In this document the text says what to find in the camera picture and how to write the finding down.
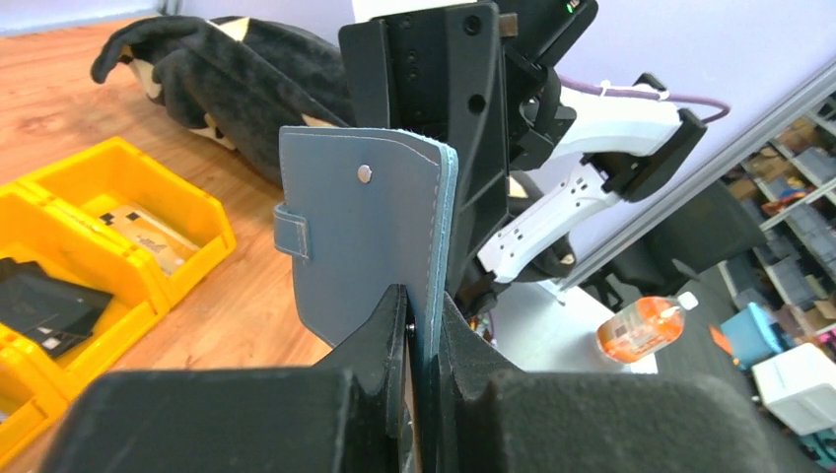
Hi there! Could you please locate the right yellow bin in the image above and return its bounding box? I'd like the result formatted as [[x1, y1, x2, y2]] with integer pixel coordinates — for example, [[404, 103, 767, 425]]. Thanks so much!
[[16, 138, 237, 307]]

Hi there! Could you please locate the black floral plush blanket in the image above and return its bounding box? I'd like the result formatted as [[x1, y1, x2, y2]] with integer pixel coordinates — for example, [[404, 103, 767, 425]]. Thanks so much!
[[90, 15, 576, 282]]

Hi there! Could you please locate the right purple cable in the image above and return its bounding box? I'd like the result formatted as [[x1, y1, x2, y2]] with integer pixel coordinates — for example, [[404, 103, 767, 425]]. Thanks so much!
[[558, 74, 732, 125]]

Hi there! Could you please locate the black cards stack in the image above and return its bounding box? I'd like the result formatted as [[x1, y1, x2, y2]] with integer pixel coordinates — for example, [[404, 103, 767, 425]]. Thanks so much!
[[1, 257, 112, 359]]

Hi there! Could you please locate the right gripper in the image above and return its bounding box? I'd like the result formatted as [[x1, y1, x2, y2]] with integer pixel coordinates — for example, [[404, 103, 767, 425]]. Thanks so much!
[[338, 1, 520, 296]]

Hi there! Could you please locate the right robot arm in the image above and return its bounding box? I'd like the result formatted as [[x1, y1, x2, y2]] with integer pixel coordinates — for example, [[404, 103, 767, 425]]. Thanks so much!
[[338, 1, 706, 316]]

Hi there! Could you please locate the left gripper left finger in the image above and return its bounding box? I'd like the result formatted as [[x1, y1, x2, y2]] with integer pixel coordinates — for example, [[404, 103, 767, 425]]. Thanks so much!
[[40, 285, 409, 473]]

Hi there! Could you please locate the orange drink bottle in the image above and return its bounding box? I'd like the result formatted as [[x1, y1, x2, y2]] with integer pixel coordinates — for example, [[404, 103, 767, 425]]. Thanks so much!
[[595, 292, 699, 365]]

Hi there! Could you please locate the gold cards stack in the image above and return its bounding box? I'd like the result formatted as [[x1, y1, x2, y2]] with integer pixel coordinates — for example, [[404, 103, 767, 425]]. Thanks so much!
[[99, 204, 200, 276]]

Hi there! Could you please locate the left yellow bin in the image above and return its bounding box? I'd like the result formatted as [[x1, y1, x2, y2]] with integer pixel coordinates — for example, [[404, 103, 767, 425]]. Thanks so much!
[[1, 334, 68, 468]]

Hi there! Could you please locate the yellow bin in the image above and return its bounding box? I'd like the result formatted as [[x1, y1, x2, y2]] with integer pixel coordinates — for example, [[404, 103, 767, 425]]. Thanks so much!
[[16, 138, 237, 307], [1, 334, 68, 468], [1, 184, 172, 400]]

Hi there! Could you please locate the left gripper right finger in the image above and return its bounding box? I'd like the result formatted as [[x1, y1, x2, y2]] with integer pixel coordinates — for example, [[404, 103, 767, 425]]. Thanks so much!
[[437, 301, 775, 472]]

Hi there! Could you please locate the black office chair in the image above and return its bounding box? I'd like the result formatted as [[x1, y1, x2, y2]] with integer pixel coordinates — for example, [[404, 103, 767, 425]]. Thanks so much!
[[580, 181, 766, 311]]

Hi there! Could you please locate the middle yellow bin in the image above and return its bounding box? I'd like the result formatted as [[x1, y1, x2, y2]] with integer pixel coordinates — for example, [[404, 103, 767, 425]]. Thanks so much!
[[1, 184, 172, 400]]

